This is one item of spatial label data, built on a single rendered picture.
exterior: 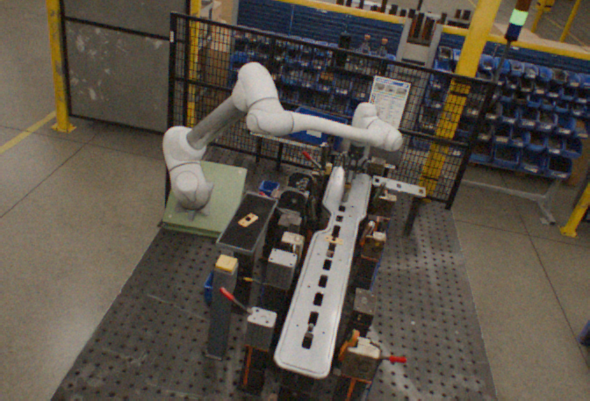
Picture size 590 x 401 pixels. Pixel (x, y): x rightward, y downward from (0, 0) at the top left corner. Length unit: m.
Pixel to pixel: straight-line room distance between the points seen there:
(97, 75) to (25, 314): 2.26
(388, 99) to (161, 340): 1.77
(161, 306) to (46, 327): 1.08
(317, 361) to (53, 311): 1.92
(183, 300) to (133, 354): 0.33
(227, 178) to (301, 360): 1.21
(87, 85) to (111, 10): 0.74
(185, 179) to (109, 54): 2.43
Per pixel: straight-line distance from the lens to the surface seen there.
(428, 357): 2.29
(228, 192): 2.61
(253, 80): 2.07
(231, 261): 1.77
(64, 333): 3.15
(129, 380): 2.03
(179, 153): 2.43
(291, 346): 1.75
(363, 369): 1.77
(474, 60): 2.94
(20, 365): 3.06
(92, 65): 4.74
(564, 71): 4.68
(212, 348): 2.04
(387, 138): 2.26
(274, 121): 2.01
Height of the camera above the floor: 2.32
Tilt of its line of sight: 30 degrees down
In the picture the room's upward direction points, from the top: 10 degrees clockwise
